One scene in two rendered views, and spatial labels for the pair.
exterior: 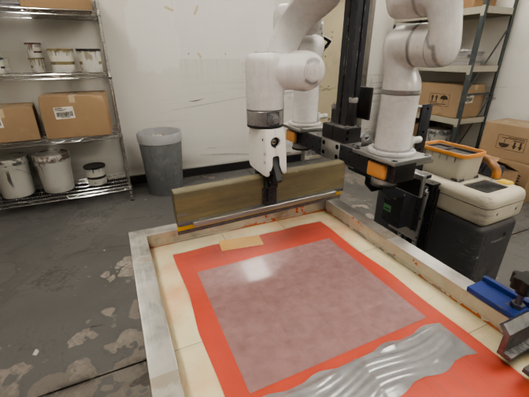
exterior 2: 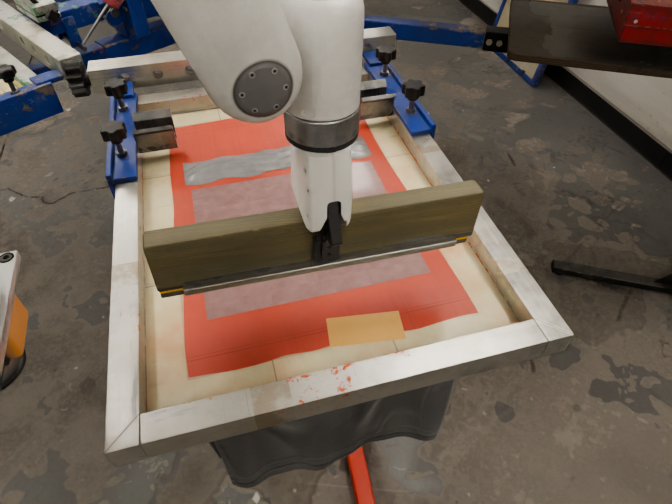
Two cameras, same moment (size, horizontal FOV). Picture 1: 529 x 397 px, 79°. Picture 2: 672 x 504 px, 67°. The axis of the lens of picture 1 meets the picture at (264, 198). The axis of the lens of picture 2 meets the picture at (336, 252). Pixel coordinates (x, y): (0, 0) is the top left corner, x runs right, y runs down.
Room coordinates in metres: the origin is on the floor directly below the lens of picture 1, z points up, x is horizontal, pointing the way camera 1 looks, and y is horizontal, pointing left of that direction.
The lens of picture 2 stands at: (1.10, 0.08, 1.54)
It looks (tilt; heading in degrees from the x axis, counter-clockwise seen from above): 46 degrees down; 189
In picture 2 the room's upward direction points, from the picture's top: straight up
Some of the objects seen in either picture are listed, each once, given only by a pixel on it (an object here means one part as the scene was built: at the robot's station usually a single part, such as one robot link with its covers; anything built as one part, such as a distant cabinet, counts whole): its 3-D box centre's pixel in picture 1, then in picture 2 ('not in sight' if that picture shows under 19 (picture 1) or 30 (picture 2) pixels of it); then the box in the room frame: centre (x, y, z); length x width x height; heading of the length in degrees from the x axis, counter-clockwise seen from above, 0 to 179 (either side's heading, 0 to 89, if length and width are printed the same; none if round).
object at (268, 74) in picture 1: (283, 79); (277, 50); (0.68, -0.04, 1.34); 0.15 x 0.10 x 0.11; 121
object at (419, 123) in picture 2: not in sight; (395, 103); (0.11, 0.05, 0.98); 0.30 x 0.05 x 0.07; 25
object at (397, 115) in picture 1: (399, 123); not in sight; (0.88, -0.37, 1.21); 0.16 x 0.13 x 0.15; 117
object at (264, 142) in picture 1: (265, 145); (322, 165); (0.67, 0.00, 1.21); 0.10 x 0.07 x 0.11; 25
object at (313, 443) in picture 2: not in sight; (337, 411); (0.71, 0.02, 0.74); 0.45 x 0.03 x 0.43; 115
